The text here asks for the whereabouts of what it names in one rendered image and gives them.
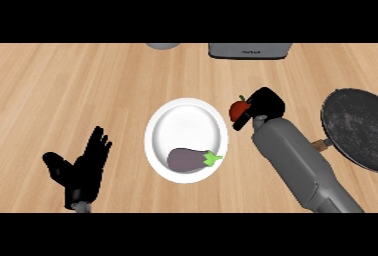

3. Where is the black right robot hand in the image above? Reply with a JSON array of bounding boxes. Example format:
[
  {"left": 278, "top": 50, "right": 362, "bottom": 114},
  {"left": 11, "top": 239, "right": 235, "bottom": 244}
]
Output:
[{"left": 232, "top": 86, "right": 287, "bottom": 132}]

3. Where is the grey round object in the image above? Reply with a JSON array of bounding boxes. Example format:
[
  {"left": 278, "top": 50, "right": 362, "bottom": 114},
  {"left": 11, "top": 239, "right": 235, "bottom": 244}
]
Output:
[{"left": 145, "top": 43, "right": 182, "bottom": 51}]

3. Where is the dark grey frying pan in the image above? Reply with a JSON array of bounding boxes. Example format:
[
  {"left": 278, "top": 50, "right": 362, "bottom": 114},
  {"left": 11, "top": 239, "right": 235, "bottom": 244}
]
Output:
[{"left": 311, "top": 87, "right": 378, "bottom": 174}]

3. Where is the purple eggplant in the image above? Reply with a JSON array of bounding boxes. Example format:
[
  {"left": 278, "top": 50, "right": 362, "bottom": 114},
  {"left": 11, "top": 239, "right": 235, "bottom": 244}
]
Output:
[{"left": 166, "top": 147, "right": 225, "bottom": 174}]

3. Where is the red bell pepper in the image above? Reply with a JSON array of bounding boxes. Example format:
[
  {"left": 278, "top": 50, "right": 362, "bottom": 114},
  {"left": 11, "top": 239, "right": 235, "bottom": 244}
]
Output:
[{"left": 229, "top": 94, "right": 253, "bottom": 123}]

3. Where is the grey box appliance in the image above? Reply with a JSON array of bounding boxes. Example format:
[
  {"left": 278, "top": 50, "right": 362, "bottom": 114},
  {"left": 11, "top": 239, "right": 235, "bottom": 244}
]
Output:
[{"left": 207, "top": 43, "right": 294, "bottom": 61}]

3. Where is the white oval plate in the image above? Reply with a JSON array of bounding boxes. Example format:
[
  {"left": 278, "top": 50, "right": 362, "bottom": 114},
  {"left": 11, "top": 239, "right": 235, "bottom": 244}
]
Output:
[{"left": 144, "top": 97, "right": 231, "bottom": 185}]

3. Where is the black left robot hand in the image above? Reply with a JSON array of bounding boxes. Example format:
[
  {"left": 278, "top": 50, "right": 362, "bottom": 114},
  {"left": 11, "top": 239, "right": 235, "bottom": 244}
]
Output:
[{"left": 42, "top": 125, "right": 114, "bottom": 211}]

